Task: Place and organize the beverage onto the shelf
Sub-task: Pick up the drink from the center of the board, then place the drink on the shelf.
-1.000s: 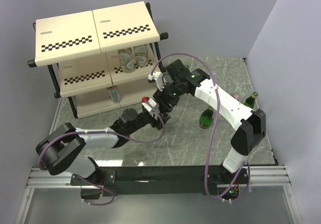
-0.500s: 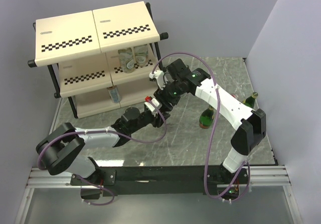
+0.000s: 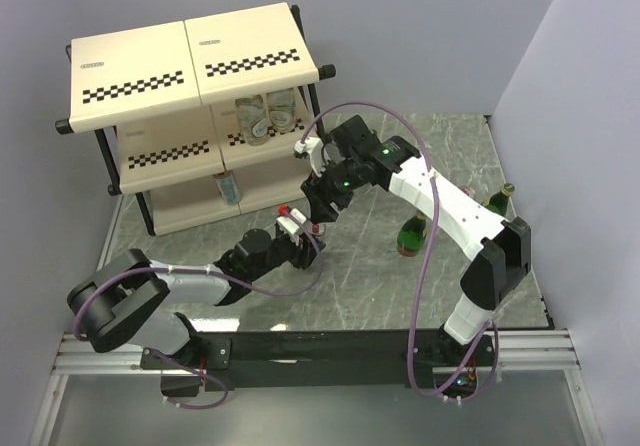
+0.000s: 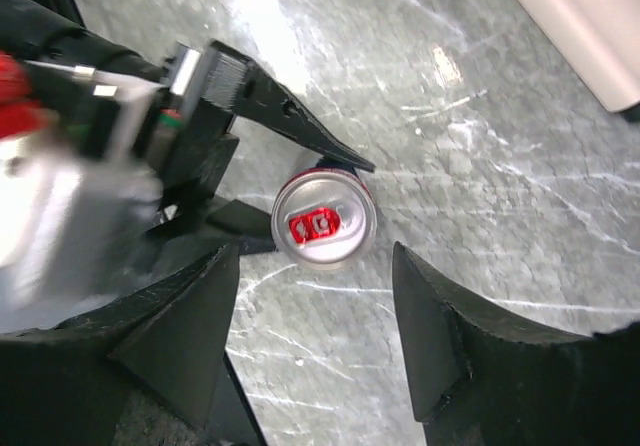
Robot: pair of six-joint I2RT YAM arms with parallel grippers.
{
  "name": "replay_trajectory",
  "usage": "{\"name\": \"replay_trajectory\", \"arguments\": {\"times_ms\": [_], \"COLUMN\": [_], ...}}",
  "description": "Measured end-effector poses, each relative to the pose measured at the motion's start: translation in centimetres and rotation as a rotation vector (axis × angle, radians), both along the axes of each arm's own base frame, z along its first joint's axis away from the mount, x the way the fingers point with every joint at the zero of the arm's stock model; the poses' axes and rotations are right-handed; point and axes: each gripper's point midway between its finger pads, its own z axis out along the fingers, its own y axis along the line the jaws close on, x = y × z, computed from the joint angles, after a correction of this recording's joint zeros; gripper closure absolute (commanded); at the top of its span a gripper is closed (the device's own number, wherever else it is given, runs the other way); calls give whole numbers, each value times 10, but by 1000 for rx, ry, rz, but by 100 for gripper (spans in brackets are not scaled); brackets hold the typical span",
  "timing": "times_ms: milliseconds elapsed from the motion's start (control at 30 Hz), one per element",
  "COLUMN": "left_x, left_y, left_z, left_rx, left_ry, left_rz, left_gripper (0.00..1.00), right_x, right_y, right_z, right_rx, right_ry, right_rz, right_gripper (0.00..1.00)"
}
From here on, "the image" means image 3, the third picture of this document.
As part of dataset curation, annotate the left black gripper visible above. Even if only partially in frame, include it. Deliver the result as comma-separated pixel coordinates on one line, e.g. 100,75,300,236
249,227,325,281

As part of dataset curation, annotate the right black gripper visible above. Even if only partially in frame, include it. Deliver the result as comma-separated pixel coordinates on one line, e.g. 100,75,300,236
301,155,365,225

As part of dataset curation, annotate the silver energy drink can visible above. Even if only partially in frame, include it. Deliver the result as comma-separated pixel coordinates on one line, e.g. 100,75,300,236
214,171,242,206
311,224,325,239

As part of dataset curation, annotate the clear soda water bottle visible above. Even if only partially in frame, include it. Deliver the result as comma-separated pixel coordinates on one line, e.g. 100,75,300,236
235,95,268,146
266,88,297,133

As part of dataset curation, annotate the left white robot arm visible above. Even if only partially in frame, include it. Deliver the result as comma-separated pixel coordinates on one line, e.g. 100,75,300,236
67,228,325,368

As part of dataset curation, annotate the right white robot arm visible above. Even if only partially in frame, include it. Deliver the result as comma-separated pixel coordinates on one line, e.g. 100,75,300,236
294,116,531,365

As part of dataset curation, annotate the beige three-tier shelf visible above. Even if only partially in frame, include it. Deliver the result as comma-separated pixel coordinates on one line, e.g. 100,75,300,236
55,3,336,235

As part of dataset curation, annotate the green glass bottle middle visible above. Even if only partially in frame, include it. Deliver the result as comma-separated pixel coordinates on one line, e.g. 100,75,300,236
396,211,427,257

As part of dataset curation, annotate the green glass bottle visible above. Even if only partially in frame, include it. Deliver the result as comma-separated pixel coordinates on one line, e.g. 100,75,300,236
482,183,516,217
396,211,427,257

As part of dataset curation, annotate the blue energy drink can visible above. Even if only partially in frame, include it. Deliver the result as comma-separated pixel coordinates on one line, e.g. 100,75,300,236
461,187,475,199

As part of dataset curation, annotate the green glass bottle right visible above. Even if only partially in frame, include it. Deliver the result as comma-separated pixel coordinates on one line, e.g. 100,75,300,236
482,183,516,217

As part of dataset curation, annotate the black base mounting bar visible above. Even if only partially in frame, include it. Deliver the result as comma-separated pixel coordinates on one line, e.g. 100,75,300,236
139,328,501,397

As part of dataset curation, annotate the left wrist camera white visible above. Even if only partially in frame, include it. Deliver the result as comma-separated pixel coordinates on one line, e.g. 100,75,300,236
276,205,311,242

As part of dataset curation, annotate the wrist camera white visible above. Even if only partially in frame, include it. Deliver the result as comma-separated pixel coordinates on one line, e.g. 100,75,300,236
293,137,326,178
276,205,311,242

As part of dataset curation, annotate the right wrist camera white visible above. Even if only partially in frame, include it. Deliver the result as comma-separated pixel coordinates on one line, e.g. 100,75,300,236
293,137,326,178

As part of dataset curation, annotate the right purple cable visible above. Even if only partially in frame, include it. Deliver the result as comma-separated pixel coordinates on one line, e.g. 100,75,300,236
302,100,501,400

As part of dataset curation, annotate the aluminium rail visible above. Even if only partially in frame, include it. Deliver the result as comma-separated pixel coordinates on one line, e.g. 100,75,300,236
51,330,580,376

